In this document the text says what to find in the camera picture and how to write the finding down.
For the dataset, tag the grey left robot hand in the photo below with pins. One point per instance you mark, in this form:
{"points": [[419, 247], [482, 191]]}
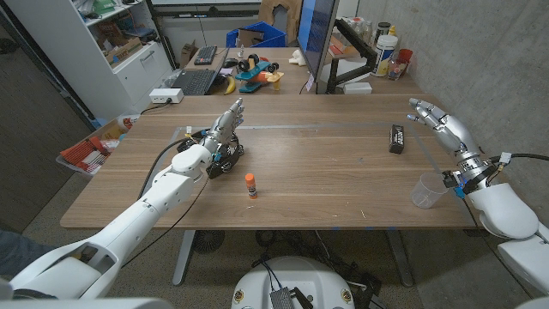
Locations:
{"points": [[223, 126]]}

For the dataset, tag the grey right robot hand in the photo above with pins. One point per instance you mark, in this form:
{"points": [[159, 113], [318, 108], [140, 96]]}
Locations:
{"points": [[454, 137]]}

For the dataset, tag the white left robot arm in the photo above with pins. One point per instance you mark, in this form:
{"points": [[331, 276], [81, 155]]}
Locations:
{"points": [[141, 214]]}

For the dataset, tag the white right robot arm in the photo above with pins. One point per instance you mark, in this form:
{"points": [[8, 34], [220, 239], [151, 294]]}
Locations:
{"points": [[506, 210]]}

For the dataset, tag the small black box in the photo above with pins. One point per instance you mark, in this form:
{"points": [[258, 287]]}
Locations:
{"points": [[396, 139]]}

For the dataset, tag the clear plastic measuring cup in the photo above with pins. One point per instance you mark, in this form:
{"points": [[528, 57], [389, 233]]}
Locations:
{"points": [[426, 193]]}

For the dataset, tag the small cardboard box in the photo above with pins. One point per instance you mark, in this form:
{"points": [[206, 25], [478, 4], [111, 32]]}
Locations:
{"points": [[188, 52]]}

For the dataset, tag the white flat box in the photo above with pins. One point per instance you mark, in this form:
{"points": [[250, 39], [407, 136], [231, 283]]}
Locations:
{"points": [[357, 88]]}

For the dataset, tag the open brown cardboard box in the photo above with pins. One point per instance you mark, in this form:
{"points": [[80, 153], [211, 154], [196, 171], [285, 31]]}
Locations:
{"points": [[122, 51]]}

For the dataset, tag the orange cardboard box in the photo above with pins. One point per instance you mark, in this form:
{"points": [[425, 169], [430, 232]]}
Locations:
{"points": [[339, 49]]}

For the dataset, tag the yellow banana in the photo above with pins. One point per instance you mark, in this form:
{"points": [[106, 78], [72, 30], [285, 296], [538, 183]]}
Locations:
{"points": [[231, 87]]}

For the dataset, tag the black laptop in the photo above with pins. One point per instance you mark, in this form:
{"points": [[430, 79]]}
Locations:
{"points": [[195, 81]]}

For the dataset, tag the colourful toy airplane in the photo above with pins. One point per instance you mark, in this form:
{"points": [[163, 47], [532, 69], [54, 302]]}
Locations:
{"points": [[257, 74]]}

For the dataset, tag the black computer mouse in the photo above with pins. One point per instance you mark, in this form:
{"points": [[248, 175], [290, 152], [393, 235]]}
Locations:
{"points": [[231, 62]]}

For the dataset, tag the white power strip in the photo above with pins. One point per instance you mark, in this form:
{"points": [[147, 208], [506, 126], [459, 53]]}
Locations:
{"points": [[165, 95]]}

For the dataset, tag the orange glue stick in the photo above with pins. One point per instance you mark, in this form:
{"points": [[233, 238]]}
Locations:
{"points": [[251, 186]]}

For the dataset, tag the black keyboard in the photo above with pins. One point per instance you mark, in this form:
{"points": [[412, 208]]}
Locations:
{"points": [[206, 55]]}

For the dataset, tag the clear glass jar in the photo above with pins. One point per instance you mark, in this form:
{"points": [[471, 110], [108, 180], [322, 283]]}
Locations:
{"points": [[396, 69]]}

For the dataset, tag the white plush toy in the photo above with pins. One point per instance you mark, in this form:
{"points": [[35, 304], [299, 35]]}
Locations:
{"points": [[297, 58]]}

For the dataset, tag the blue plastic bin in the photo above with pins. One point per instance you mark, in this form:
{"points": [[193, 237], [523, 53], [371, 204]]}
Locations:
{"points": [[270, 36]]}

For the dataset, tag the white canister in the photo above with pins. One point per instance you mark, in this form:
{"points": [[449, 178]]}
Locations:
{"points": [[384, 56]]}

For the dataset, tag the black round fan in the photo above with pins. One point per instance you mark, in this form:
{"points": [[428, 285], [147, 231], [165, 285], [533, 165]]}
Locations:
{"points": [[208, 241]]}

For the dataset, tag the dark-lidded jar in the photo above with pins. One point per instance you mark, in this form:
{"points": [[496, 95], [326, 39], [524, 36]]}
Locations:
{"points": [[382, 31]]}

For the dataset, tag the brown cardboard cutout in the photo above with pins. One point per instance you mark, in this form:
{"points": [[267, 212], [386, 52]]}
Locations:
{"points": [[279, 10]]}

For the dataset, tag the grey table leg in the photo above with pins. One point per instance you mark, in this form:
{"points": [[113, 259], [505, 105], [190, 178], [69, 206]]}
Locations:
{"points": [[183, 257], [399, 257]]}

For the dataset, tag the large flat monitor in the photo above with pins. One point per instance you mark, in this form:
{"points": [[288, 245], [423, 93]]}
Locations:
{"points": [[315, 30]]}

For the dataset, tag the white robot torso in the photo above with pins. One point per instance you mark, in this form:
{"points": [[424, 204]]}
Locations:
{"points": [[300, 274]]}

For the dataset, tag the white shelf cabinet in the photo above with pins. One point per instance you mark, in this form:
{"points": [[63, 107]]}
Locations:
{"points": [[64, 56]]}

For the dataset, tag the person's leg in jeans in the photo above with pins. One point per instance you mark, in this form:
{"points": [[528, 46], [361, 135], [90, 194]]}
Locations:
{"points": [[21, 253]]}

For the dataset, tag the whiteboard with black frame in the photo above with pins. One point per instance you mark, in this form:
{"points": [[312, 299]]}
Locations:
{"points": [[206, 10]]}

